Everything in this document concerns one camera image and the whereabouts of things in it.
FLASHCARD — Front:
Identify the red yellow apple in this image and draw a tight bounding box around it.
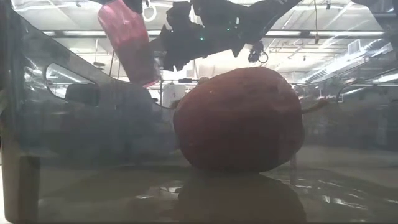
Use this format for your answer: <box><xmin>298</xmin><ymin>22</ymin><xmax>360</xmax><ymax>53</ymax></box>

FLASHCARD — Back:
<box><xmin>172</xmin><ymin>66</ymin><xmax>330</xmax><ymax>174</ymax></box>

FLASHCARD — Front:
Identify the black camera with cable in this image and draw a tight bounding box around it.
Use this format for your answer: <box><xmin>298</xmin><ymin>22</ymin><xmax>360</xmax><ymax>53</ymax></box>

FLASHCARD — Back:
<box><xmin>248</xmin><ymin>40</ymin><xmax>269</xmax><ymax>64</ymax></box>

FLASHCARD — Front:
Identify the pink faceted plastic cup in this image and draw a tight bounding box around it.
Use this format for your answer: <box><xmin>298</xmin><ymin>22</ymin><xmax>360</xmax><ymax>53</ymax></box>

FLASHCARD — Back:
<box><xmin>97</xmin><ymin>0</ymin><xmax>162</xmax><ymax>89</ymax></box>

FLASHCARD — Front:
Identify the white cable ring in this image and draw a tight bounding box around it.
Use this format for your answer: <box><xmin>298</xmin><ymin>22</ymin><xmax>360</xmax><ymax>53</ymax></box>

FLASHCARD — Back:
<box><xmin>142</xmin><ymin>4</ymin><xmax>158</xmax><ymax>23</ymax></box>

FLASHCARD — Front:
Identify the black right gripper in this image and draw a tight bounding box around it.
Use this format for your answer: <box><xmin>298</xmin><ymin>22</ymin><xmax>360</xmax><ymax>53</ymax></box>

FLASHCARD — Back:
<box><xmin>123</xmin><ymin>0</ymin><xmax>249</xmax><ymax>72</ymax></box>

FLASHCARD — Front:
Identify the white standing panel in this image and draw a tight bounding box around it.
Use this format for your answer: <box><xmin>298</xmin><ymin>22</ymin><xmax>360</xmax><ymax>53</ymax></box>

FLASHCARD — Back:
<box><xmin>162</xmin><ymin>83</ymin><xmax>187</xmax><ymax>108</ymax></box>

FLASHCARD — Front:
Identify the yellow hanging cable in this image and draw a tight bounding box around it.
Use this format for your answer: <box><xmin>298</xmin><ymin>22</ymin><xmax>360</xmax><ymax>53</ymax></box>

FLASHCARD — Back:
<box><xmin>313</xmin><ymin>0</ymin><xmax>321</xmax><ymax>44</ymax></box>

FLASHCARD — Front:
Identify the black frame light bar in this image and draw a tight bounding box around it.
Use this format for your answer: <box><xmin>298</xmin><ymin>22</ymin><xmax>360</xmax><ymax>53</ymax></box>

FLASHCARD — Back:
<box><xmin>42</xmin><ymin>29</ymin><xmax>386</xmax><ymax>39</ymax></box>

